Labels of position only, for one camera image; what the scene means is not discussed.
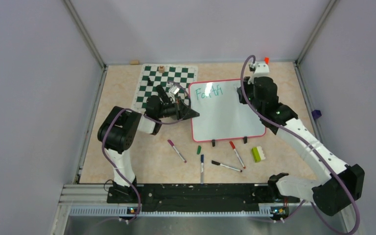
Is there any black chess piece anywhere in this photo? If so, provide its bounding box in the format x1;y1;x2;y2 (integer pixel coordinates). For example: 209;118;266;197
147;78;153;86

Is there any lime green lego brick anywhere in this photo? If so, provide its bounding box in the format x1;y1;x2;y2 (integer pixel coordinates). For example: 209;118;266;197
251;146;266;163

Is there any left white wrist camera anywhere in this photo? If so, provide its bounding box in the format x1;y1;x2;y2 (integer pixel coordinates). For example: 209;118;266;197
168;83;185;98

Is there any wooden cork piece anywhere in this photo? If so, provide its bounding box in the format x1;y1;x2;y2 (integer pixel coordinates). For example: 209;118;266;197
129;60;140;65

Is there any red cap marker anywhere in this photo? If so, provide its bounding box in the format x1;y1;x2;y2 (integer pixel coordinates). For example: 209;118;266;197
229;141;246;169

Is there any purple block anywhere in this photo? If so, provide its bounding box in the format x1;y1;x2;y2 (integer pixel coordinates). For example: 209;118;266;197
311;110;322;120

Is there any black cap marker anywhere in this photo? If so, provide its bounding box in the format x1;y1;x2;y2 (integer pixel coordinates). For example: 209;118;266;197
211;160;242;172

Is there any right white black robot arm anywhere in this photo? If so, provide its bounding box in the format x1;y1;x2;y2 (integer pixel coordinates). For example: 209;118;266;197
238;76;365;216

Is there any blue cap marker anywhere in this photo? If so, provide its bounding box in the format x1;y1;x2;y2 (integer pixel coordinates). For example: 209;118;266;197
200;154;204;184

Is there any purple cap marker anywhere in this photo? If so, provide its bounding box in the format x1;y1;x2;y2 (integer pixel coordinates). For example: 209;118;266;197
167;139;187;163

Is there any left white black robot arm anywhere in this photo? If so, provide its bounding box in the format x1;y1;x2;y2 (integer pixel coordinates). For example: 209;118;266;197
97;95;200;202

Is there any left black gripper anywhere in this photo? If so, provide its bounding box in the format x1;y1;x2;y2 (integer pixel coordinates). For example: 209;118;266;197
156;96;199;120

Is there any green white chess mat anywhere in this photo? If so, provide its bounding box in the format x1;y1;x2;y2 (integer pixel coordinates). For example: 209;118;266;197
131;63;199;113

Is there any black microphone grey head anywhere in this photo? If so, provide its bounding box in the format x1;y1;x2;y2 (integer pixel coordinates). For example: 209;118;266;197
156;85;171;104

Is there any pink framed whiteboard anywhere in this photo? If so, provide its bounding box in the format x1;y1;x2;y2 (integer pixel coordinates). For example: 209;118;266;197
188;79;266;142

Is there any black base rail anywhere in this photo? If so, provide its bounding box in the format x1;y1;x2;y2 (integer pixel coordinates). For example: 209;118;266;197
107;183;300;212

